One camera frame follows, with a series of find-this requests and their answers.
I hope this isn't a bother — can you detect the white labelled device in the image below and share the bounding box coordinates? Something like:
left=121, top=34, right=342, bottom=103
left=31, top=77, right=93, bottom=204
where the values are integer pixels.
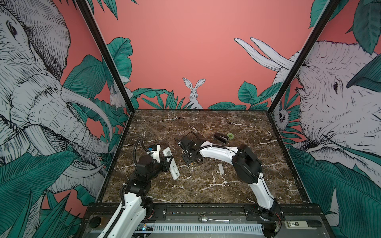
left=285, top=220, right=322, bottom=230

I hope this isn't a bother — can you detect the green tape roll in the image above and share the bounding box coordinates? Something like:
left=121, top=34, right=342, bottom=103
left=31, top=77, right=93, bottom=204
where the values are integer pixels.
left=227, top=133, right=234, bottom=140

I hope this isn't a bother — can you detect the black stapler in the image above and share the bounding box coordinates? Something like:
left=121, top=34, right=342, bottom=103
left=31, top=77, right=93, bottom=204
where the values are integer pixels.
left=213, top=132, right=229, bottom=144

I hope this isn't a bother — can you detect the white remote control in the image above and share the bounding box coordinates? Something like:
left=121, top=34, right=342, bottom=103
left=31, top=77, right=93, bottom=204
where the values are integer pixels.
left=163, top=147, right=180, bottom=180

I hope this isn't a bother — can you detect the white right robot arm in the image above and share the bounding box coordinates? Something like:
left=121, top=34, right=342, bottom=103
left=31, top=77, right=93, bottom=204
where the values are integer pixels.
left=175, top=136, right=281, bottom=220

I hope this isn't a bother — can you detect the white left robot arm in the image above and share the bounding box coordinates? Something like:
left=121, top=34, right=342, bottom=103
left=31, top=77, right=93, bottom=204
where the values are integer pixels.
left=99, top=154, right=173, bottom=238

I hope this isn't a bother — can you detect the black corner frame post left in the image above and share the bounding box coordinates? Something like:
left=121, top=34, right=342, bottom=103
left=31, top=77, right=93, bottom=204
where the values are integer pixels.
left=75, top=0, right=135, bottom=114

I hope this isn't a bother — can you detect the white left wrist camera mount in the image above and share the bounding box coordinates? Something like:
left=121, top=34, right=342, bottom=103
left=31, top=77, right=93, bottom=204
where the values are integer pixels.
left=147, top=145, right=161, bottom=163

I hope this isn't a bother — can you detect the white slotted cable duct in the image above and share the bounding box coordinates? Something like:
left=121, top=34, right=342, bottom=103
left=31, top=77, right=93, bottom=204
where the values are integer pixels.
left=135, top=223, right=264, bottom=236

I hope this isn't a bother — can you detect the black corner frame post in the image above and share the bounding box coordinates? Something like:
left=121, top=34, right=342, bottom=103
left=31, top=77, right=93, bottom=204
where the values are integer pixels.
left=75, top=0, right=135, bottom=114
left=267, top=0, right=341, bottom=114

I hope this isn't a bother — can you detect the metal spoon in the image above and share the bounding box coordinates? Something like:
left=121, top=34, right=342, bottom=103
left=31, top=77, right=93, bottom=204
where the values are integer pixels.
left=198, top=214, right=230, bottom=224

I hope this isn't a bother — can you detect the black corner frame post right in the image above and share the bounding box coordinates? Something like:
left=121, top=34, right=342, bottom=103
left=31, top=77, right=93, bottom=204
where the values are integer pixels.
left=267, top=0, right=341, bottom=114

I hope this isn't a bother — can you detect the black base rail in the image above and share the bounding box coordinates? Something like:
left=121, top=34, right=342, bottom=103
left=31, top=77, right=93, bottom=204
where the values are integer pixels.
left=86, top=203, right=322, bottom=222

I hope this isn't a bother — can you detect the white battery cover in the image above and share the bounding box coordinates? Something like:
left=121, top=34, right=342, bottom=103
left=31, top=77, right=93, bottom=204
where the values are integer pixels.
left=218, top=163, right=224, bottom=175

